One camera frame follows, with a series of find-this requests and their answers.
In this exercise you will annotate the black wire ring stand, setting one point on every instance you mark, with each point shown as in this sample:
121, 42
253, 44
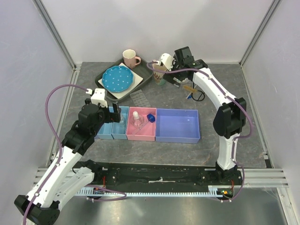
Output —
198, 95

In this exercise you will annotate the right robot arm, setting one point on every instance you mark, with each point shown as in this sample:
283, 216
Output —
230, 117

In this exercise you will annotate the plastic bag of cotton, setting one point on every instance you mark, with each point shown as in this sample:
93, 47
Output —
185, 81

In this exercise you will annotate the pink mug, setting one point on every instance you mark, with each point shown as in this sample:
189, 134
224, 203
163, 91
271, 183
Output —
130, 58

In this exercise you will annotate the pink bin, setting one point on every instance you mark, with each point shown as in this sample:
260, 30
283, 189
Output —
148, 133

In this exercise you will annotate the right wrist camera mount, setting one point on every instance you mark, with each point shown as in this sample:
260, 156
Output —
166, 60

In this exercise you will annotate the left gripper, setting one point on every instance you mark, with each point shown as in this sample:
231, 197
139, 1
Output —
112, 116

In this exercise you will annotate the small glass beaker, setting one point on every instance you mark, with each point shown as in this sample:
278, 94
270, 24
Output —
122, 122

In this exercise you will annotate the glass alcohol lamp white cap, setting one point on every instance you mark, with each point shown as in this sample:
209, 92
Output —
137, 119

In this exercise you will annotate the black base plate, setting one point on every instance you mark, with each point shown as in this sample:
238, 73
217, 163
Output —
144, 178

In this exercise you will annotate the blue polka dot plate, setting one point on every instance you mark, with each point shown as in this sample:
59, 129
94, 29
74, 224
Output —
117, 79

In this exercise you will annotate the beige green floral mug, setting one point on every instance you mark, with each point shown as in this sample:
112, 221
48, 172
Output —
158, 76

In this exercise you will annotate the test tube brush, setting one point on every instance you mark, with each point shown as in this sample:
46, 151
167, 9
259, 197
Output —
190, 89

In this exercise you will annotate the blue base graduated cylinder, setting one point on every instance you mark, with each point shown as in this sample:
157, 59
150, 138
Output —
150, 119

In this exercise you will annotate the white square board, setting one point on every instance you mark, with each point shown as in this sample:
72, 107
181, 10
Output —
119, 80

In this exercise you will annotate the light blue bin right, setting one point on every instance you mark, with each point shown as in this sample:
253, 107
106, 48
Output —
120, 132

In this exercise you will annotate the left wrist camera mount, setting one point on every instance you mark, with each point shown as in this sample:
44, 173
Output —
97, 96

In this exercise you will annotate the large purple bin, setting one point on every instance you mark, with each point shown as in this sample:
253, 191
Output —
177, 126

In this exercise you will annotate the light blue cable duct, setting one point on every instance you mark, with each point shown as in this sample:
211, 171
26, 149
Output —
96, 192

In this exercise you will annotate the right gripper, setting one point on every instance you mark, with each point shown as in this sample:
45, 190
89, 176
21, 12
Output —
169, 77

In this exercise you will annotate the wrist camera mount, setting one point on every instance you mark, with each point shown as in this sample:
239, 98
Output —
166, 60
97, 96

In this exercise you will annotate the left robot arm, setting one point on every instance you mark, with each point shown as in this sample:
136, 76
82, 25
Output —
42, 205

